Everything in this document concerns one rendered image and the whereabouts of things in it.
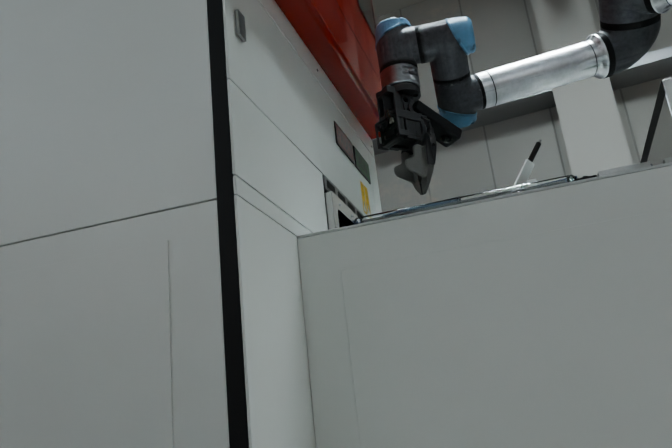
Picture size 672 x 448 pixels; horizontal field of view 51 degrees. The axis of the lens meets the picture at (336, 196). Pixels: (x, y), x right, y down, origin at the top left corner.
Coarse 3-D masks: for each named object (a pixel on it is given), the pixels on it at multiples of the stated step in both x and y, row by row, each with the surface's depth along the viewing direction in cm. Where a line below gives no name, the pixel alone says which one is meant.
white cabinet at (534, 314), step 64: (576, 192) 91; (640, 192) 89; (320, 256) 99; (384, 256) 96; (448, 256) 93; (512, 256) 91; (576, 256) 88; (640, 256) 86; (320, 320) 96; (384, 320) 93; (448, 320) 91; (512, 320) 88; (576, 320) 86; (640, 320) 84; (320, 384) 94; (384, 384) 91; (448, 384) 88; (512, 384) 86; (576, 384) 84; (640, 384) 82
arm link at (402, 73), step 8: (400, 64) 137; (408, 64) 137; (384, 72) 138; (392, 72) 137; (400, 72) 136; (408, 72) 137; (416, 72) 138; (384, 80) 138; (392, 80) 136; (400, 80) 136; (408, 80) 136; (416, 80) 137
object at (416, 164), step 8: (416, 144) 133; (416, 152) 132; (424, 152) 133; (408, 160) 130; (416, 160) 132; (424, 160) 132; (408, 168) 130; (416, 168) 131; (424, 168) 132; (432, 168) 132; (424, 176) 132; (424, 184) 132; (424, 192) 132
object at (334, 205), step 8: (328, 192) 120; (328, 200) 120; (336, 200) 122; (328, 208) 119; (336, 208) 121; (344, 208) 126; (328, 216) 119; (336, 216) 120; (344, 216) 126; (352, 216) 130; (328, 224) 118; (336, 224) 119; (352, 224) 131
